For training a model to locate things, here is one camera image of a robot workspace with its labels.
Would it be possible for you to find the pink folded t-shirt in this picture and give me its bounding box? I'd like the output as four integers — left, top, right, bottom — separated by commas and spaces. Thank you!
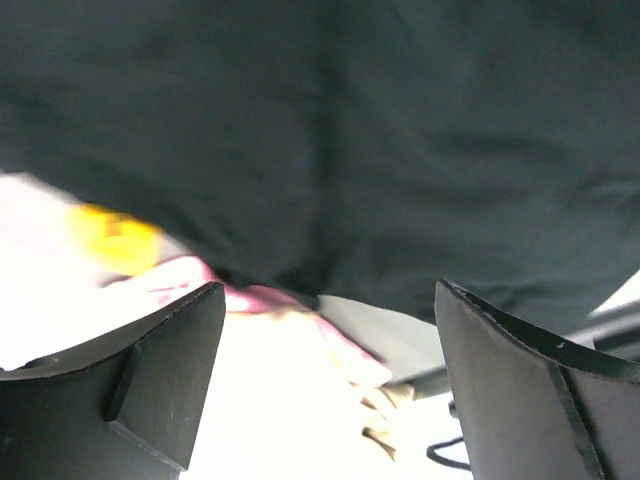
140, 256, 392, 387

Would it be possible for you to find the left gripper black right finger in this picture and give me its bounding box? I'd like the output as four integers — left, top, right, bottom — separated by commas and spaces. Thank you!
435, 281, 639, 480

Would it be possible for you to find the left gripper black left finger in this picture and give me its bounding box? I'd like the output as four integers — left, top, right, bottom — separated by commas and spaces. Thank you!
1, 283, 226, 480

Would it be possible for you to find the beige folded t-shirt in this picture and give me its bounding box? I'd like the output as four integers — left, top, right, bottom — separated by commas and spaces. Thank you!
184, 310, 411, 479

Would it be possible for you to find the aluminium frame rail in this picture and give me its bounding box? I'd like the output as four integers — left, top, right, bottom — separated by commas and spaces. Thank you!
392, 300, 639, 399

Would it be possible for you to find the black t-shirt with flower print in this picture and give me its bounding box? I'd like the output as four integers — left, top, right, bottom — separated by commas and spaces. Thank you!
1, 1, 639, 333

